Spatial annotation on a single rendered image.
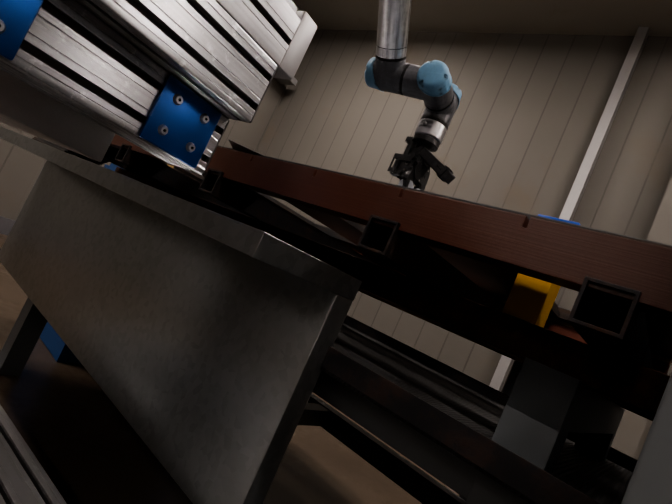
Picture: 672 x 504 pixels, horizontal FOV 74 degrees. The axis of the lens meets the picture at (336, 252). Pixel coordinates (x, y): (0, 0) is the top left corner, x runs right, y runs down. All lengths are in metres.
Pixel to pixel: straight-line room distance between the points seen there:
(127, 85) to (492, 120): 3.53
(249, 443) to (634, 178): 3.23
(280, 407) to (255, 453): 0.07
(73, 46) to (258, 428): 0.50
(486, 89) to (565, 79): 0.59
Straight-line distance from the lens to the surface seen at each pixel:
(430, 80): 1.11
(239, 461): 0.67
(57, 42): 0.57
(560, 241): 0.55
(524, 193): 3.59
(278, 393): 0.63
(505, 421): 0.58
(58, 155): 1.09
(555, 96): 3.95
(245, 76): 0.63
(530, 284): 0.72
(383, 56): 1.17
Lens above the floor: 0.66
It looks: 4 degrees up
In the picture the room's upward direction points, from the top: 24 degrees clockwise
